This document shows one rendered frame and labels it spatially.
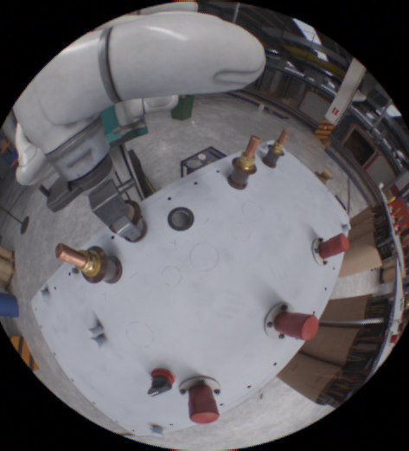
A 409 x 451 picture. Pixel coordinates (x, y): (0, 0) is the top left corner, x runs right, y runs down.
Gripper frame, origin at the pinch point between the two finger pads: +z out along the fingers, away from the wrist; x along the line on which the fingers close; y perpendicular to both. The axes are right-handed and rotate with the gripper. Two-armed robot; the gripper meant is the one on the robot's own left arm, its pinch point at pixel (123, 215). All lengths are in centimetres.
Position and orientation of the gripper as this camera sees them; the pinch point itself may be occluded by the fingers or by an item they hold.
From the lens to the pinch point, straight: 34.7
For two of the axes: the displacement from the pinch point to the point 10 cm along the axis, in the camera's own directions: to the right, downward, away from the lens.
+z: -1.0, 4.2, 9.0
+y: 7.5, -5.6, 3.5
